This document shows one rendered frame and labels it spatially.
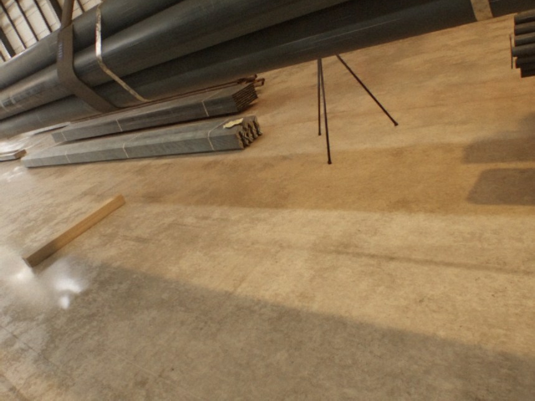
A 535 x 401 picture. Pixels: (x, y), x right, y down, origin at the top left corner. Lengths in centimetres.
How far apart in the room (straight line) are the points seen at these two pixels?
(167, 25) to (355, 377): 134
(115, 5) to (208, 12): 53
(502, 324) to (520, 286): 20
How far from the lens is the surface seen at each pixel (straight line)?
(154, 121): 695
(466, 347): 158
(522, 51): 216
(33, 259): 376
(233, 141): 405
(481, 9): 103
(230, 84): 659
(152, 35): 143
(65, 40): 199
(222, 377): 174
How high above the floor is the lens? 121
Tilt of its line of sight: 22 degrees down
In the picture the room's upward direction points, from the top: 21 degrees counter-clockwise
